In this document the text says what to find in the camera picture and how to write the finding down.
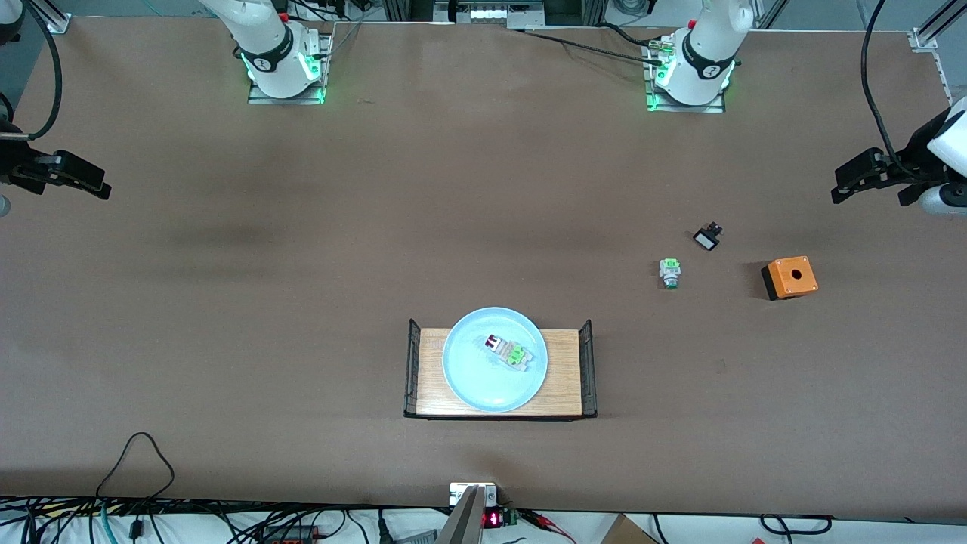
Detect wooden shelf with wire sides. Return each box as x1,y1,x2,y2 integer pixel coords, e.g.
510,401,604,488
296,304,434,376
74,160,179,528
403,318,598,421

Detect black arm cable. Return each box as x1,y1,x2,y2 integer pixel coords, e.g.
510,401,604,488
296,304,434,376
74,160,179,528
0,0,63,141
861,0,919,178

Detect aluminium corner profile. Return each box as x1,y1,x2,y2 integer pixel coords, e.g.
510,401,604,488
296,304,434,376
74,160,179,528
910,0,967,52
23,0,70,35

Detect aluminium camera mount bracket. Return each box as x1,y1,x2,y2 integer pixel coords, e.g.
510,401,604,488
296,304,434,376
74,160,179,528
450,482,498,544

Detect red push button switch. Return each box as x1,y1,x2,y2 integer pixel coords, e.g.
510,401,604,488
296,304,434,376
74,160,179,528
483,333,534,371

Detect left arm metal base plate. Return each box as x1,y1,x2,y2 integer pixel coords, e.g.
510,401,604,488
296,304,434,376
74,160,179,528
646,38,728,114

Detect brown cardboard piece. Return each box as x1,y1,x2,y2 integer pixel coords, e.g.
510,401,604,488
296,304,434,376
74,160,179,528
601,514,658,544

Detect black cable to base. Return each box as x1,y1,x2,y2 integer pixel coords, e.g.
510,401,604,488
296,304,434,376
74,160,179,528
521,23,666,65

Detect orange button enclosure box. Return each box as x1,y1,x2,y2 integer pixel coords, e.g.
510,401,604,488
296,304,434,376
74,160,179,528
761,256,819,301

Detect perforated metal edge strip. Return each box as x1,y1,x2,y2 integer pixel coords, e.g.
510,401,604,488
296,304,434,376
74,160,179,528
933,49,954,103

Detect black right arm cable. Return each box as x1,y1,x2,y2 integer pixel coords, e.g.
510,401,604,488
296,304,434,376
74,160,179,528
0,0,63,141

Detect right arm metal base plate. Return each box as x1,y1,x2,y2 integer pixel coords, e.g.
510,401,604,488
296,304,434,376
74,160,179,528
248,30,333,105

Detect light blue plate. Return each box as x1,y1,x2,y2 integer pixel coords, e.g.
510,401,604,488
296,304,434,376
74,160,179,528
442,307,548,413

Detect thin black looped cable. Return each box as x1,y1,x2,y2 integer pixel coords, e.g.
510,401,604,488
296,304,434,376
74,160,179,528
94,432,176,503

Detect aluminium frame with light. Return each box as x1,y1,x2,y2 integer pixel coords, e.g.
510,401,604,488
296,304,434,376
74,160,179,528
382,0,609,31

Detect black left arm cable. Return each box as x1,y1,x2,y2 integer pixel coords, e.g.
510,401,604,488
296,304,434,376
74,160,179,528
861,0,919,178

